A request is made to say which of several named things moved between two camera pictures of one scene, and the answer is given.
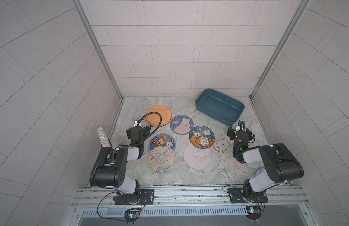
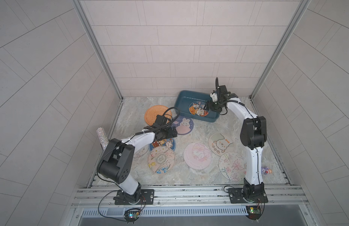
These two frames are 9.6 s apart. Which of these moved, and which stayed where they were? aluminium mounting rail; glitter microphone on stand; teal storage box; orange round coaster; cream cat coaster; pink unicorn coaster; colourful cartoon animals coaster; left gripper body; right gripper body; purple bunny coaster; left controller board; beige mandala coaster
Moved: teal storage box; right gripper body; colourful cartoon animals coaster; left gripper body
Stayed: aluminium mounting rail; pink unicorn coaster; purple bunny coaster; beige mandala coaster; cream cat coaster; orange round coaster; glitter microphone on stand; left controller board
